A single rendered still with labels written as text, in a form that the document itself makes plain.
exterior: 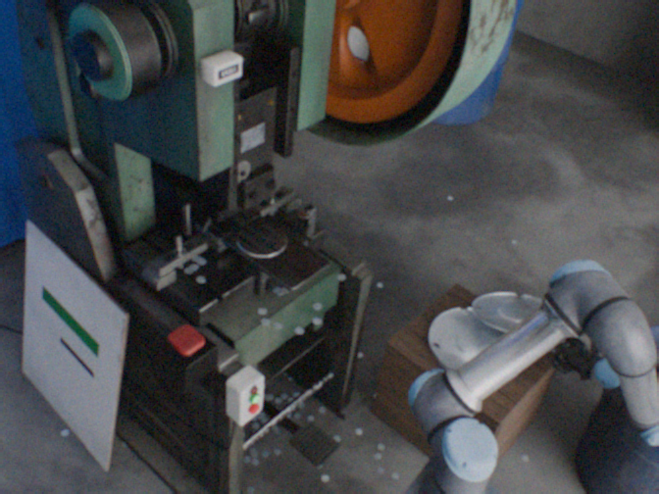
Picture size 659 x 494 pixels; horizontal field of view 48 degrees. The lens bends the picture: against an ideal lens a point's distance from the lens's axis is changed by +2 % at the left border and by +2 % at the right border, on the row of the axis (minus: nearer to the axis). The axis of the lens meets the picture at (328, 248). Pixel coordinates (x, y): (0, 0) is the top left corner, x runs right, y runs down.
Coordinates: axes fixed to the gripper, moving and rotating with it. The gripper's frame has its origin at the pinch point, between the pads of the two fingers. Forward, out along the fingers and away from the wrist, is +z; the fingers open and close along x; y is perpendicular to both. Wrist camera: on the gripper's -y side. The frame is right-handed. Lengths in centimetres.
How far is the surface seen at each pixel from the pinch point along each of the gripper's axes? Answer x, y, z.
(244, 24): -99, 78, 20
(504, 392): 10.0, 20.0, -4.1
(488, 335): 4.1, 10.3, 12.3
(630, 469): 28.5, -0.7, -32.1
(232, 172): -67, 83, 22
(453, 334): 3.2, 19.2, 18.2
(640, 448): 18.6, -0.3, -34.2
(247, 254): -43, 80, 27
